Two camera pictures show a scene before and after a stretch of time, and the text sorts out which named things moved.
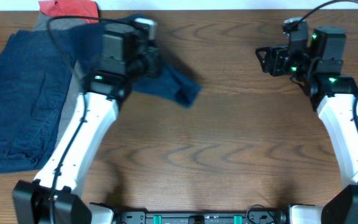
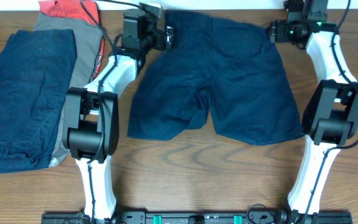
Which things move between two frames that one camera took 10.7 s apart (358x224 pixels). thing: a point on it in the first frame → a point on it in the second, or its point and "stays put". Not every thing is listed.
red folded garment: x=82 y=8 stays put
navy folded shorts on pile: x=27 y=91 stays put
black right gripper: x=275 y=58 → x=278 y=27
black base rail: x=197 y=216 stays put
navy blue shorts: x=171 y=82 → x=219 y=65
